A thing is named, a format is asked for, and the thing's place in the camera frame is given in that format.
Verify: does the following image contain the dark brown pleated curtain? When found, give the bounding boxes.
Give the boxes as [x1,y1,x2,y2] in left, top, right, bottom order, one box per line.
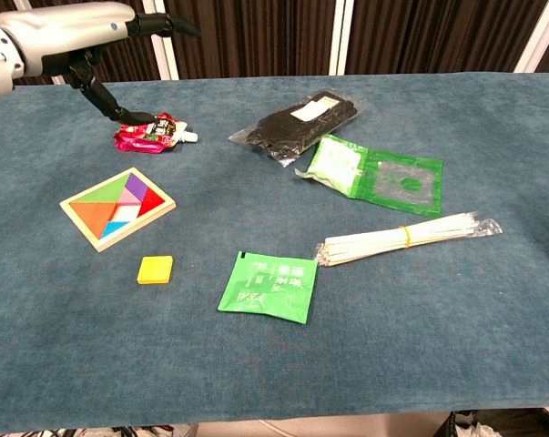
[0,0,549,86]

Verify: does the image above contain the green sachet packet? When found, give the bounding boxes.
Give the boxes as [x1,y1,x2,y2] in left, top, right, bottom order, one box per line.
[217,249,319,325]

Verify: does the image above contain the yellow square block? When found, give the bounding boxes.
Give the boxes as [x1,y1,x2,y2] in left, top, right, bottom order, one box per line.
[136,255,174,285]

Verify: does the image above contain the green clear packet white pad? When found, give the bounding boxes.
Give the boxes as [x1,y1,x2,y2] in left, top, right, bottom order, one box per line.
[294,133,444,217]

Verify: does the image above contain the red pink spout pouch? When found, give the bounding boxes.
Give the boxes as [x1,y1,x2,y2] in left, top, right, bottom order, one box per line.
[113,112,199,155]

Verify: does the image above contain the wooden tangram puzzle tray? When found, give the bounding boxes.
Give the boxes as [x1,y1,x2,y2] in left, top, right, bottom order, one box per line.
[58,167,178,253]

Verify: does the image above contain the black floor cables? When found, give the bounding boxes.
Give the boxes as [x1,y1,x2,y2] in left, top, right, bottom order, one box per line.
[41,423,198,437]

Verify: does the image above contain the blue table cloth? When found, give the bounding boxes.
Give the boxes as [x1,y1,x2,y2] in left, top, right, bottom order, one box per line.
[0,72,549,436]

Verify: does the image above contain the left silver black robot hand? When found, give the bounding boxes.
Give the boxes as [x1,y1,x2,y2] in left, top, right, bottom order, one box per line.
[0,1,201,124]

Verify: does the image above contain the black storage crate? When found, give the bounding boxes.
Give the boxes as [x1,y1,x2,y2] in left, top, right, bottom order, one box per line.
[445,408,549,437]

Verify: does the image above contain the bundle of white wrapped straws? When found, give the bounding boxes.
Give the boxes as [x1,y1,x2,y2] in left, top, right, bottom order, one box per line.
[314,210,503,268]

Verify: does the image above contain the black gloves in plastic bag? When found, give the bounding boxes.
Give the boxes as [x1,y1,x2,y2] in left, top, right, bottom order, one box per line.
[228,89,367,168]

